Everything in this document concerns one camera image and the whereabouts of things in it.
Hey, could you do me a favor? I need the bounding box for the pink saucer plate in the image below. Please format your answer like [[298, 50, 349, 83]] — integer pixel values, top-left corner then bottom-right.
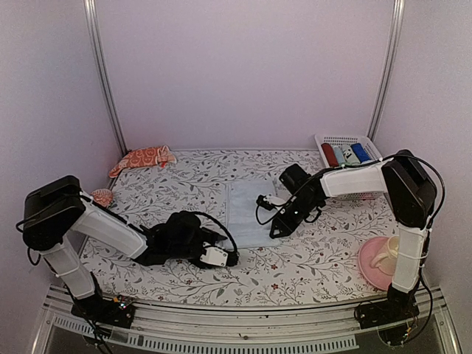
[[358, 236, 399, 291]]

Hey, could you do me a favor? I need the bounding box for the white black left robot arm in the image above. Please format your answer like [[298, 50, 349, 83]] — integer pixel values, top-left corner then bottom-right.
[[16, 176, 238, 321]]

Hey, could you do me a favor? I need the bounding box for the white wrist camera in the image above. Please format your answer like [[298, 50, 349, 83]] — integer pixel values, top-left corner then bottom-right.
[[256, 195, 285, 211], [200, 246, 239, 267]]

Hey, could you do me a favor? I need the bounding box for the orange patterned towel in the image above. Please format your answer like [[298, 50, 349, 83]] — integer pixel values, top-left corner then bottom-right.
[[108, 145, 177, 178]]

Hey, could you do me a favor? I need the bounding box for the white perforated plastic basket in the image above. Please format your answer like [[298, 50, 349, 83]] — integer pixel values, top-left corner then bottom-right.
[[313, 133, 384, 202]]

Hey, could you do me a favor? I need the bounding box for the dark red rolled towel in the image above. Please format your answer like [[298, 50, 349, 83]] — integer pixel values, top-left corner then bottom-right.
[[321, 143, 339, 167]]

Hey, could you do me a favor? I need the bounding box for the aluminium frame post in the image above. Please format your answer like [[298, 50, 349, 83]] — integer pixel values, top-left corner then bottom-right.
[[83, 0, 128, 156], [367, 0, 406, 141]]

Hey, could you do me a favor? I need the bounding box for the panda print rolled towel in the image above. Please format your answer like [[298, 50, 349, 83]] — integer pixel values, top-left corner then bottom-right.
[[341, 145, 361, 165]]

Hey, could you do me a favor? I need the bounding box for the right aluminium frame post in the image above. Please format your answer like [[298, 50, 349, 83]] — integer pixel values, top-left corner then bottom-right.
[[367, 0, 406, 141]]

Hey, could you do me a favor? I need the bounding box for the light blue terry towel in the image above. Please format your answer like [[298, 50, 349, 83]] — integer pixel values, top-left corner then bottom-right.
[[226, 179, 281, 249]]

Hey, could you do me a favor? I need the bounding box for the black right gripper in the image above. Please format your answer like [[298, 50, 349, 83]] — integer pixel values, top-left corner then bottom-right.
[[271, 195, 321, 237]]

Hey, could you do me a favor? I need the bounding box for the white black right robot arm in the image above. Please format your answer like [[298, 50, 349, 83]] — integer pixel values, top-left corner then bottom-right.
[[261, 150, 445, 322]]

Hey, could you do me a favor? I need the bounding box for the black right camera cable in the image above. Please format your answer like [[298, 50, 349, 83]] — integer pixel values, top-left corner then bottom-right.
[[254, 154, 445, 333]]

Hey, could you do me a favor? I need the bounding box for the light blue rolled towel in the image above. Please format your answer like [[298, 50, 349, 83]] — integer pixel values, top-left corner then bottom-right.
[[333, 145, 347, 166]]

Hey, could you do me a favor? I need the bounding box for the aluminium front rail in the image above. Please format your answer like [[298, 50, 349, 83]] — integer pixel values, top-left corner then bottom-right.
[[32, 286, 462, 353]]

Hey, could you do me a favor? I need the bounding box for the left aluminium frame post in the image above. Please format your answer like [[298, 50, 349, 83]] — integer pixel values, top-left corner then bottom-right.
[[83, 0, 128, 156]]

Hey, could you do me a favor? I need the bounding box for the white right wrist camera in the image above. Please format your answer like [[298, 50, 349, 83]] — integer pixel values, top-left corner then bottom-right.
[[256, 195, 285, 211]]

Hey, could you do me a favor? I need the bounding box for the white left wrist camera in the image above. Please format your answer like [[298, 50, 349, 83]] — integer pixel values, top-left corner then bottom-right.
[[200, 246, 239, 267]]

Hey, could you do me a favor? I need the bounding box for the black camera cable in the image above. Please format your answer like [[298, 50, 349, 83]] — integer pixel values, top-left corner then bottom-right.
[[184, 210, 240, 259], [254, 154, 445, 333]]

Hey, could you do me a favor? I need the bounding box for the cream ceramic mug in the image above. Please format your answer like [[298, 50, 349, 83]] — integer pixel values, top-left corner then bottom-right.
[[370, 236, 399, 276]]

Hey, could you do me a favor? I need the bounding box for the dark blue rolled towel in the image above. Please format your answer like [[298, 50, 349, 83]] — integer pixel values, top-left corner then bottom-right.
[[351, 143, 372, 164]]

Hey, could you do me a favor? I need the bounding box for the black left camera cable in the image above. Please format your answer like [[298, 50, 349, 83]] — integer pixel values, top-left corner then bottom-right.
[[184, 210, 240, 259]]

